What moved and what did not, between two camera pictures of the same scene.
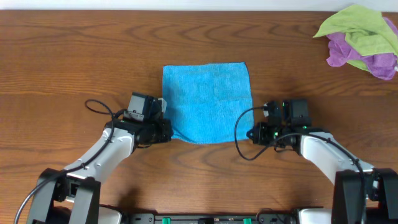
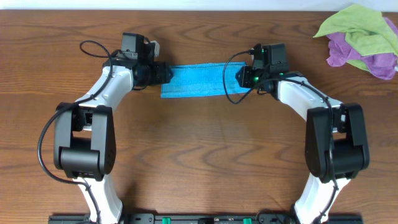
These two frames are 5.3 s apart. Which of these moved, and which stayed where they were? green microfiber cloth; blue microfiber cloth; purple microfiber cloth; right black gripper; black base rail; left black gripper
Moved: left black gripper; blue microfiber cloth; right black gripper
Stayed: black base rail; purple microfiber cloth; green microfiber cloth
